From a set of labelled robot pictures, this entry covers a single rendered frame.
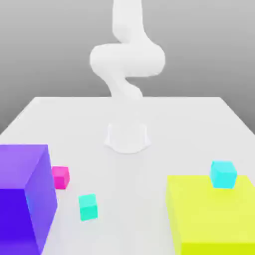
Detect small pink cube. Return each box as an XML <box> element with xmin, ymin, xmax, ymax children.
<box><xmin>51</xmin><ymin>166</ymin><xmax>70</xmax><ymax>190</ymax></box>

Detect small turquoise cube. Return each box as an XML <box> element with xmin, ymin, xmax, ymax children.
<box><xmin>78</xmin><ymin>193</ymin><xmax>99</xmax><ymax>222</ymax></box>

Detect small cyan cube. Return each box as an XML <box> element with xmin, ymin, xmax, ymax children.
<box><xmin>210</xmin><ymin>160</ymin><xmax>238</xmax><ymax>190</ymax></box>

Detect large purple box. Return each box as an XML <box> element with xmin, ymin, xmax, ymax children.
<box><xmin>0</xmin><ymin>144</ymin><xmax>58</xmax><ymax>255</ymax></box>

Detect large yellow box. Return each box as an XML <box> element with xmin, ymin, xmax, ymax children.
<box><xmin>165</xmin><ymin>175</ymin><xmax>255</xmax><ymax>255</ymax></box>

